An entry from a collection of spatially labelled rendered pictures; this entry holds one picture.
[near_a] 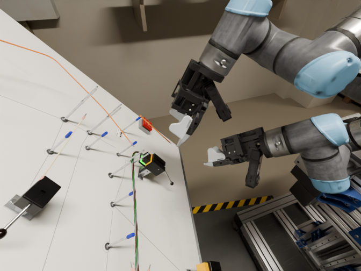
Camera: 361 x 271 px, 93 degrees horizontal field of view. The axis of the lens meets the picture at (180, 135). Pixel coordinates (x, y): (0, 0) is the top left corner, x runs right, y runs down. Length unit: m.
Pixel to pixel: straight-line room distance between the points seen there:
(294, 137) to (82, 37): 1.99
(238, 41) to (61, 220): 0.49
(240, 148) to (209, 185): 1.40
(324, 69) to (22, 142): 0.56
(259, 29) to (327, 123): 0.24
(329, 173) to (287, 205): 1.24
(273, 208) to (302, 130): 1.27
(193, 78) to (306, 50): 0.21
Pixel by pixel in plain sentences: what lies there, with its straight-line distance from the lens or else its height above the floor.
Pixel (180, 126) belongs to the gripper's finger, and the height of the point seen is 1.32.
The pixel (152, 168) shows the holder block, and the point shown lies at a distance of 0.57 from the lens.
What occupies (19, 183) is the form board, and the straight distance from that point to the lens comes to 0.44.
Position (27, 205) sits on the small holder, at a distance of 0.35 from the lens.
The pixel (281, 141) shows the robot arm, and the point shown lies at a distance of 0.48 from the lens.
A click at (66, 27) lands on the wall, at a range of 2.12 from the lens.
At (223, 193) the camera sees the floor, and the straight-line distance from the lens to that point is 1.86.
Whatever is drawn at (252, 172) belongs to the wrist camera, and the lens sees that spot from 0.52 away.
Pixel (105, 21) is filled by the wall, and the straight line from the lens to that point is 2.08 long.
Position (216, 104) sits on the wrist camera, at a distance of 0.43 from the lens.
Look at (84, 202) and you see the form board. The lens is 0.47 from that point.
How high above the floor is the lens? 1.61
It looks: 44 degrees down
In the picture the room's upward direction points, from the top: straight up
